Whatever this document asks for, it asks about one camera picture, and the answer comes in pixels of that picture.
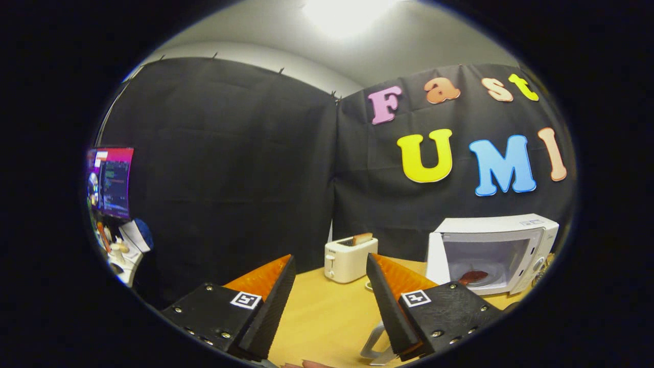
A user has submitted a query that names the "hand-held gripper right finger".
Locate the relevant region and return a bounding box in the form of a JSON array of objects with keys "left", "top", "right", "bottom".
[{"left": 366, "top": 252, "right": 504, "bottom": 361}]

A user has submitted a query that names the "white toaster oven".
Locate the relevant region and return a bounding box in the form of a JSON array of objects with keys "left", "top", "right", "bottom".
[{"left": 359, "top": 214, "right": 560, "bottom": 366}]

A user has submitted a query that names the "black backdrop cloth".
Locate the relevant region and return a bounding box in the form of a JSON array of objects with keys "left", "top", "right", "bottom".
[{"left": 95, "top": 56, "right": 578, "bottom": 307}]

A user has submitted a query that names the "computer monitor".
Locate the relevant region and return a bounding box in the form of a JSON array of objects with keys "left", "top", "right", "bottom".
[{"left": 87, "top": 147, "right": 134, "bottom": 220}]

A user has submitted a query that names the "white bread toaster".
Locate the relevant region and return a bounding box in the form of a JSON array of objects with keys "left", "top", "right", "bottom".
[{"left": 324, "top": 236, "right": 379, "bottom": 284}]

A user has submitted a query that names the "white paper sheet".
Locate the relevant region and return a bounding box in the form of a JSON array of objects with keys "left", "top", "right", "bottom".
[{"left": 119, "top": 220, "right": 151, "bottom": 254}]

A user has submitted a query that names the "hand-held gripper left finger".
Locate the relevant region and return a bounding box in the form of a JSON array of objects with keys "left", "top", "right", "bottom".
[{"left": 161, "top": 254, "right": 297, "bottom": 361}]

